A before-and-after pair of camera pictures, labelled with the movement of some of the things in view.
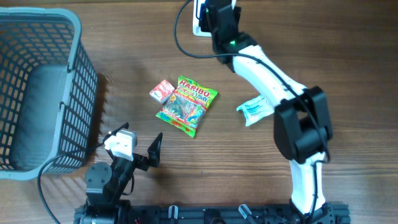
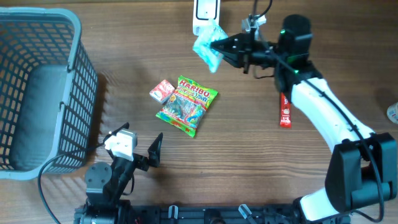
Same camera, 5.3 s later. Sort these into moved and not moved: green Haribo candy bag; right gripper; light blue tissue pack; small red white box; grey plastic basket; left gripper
Moved: light blue tissue pack; right gripper
Not moved: green Haribo candy bag; left gripper; small red white box; grey plastic basket
